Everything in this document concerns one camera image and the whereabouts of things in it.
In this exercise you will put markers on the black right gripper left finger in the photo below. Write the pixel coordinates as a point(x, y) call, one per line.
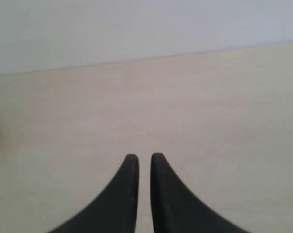
point(114, 210)

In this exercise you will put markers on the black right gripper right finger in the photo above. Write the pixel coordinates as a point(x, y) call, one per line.
point(175, 209)

